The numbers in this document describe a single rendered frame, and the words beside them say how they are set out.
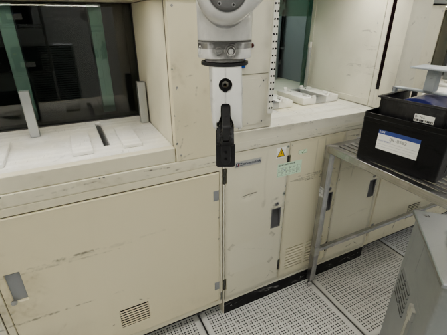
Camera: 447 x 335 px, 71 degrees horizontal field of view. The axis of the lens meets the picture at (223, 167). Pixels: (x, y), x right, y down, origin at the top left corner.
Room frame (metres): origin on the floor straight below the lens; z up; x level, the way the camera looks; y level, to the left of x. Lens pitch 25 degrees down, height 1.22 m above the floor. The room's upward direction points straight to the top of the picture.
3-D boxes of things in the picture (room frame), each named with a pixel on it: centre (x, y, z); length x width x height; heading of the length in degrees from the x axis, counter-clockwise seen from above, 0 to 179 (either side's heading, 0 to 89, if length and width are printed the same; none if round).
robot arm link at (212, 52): (0.52, 0.00, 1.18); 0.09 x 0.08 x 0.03; 1
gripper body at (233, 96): (0.52, 0.00, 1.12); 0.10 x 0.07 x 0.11; 1
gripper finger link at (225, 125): (0.47, 0.00, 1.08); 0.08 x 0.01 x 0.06; 1
